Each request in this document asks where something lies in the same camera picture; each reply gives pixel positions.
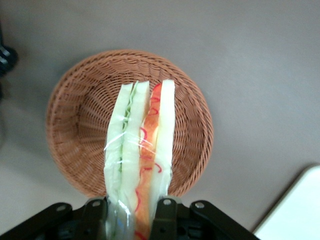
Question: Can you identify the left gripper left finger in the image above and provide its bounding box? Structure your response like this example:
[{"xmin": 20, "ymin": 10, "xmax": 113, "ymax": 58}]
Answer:
[{"xmin": 72, "ymin": 196, "xmax": 111, "ymax": 240}]

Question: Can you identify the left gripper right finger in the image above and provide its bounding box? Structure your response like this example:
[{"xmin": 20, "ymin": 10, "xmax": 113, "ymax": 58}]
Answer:
[{"xmin": 149, "ymin": 195, "xmax": 192, "ymax": 240}]

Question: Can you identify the triangle sandwich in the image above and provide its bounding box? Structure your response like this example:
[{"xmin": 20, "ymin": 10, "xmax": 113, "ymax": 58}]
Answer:
[{"xmin": 103, "ymin": 79, "xmax": 176, "ymax": 240}]

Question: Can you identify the brown round wicker basket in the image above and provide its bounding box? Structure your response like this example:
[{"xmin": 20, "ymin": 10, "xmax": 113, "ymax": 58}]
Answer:
[{"xmin": 45, "ymin": 48, "xmax": 215, "ymax": 199}]

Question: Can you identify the beige plastic tray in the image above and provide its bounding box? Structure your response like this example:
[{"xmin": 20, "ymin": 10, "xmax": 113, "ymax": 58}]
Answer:
[{"xmin": 251, "ymin": 163, "xmax": 320, "ymax": 240}]

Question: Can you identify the black cable plug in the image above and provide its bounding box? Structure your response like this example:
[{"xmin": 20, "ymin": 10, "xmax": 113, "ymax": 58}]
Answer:
[{"xmin": 0, "ymin": 21, "xmax": 19, "ymax": 75}]

